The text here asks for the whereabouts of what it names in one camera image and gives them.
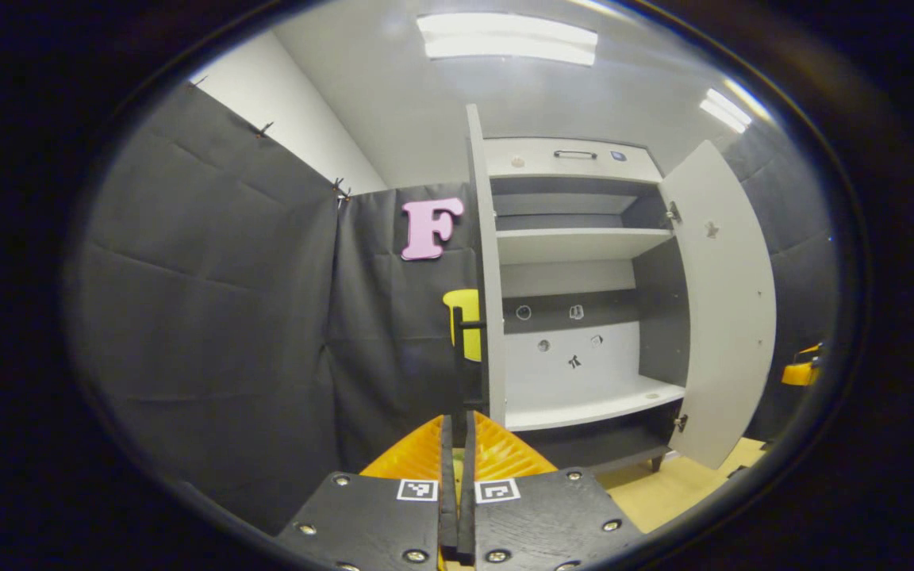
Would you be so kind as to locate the small ceiling light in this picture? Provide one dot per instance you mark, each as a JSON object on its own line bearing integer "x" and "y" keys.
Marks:
{"x": 725, "y": 109}

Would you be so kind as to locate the black backdrop cloth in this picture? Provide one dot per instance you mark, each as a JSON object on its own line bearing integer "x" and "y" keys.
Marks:
{"x": 211, "y": 317}

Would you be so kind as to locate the grey cabinet door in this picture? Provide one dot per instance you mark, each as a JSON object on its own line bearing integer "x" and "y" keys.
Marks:
{"x": 493, "y": 317}
{"x": 727, "y": 317}

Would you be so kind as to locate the grey cabinet drawer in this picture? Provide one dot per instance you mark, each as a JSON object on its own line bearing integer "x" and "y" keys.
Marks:
{"x": 536, "y": 159}

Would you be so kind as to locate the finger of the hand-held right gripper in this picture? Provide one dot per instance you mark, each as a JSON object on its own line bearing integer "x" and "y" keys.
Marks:
{"x": 800, "y": 374}

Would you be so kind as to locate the metal door hinge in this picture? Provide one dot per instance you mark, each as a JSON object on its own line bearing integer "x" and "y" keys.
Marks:
{"x": 681, "y": 422}
{"x": 673, "y": 212}

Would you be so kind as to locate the large ceiling light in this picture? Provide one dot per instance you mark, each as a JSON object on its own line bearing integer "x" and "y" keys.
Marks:
{"x": 505, "y": 38}

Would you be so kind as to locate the grey double-door shoe cabinet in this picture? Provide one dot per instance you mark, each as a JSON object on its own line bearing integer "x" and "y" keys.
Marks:
{"x": 659, "y": 317}

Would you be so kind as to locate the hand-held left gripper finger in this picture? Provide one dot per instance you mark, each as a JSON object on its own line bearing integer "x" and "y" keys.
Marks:
{"x": 447, "y": 507}
{"x": 466, "y": 507}

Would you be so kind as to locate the black backdrop clip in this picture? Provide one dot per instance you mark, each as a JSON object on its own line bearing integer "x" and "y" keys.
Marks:
{"x": 265, "y": 128}
{"x": 341, "y": 189}

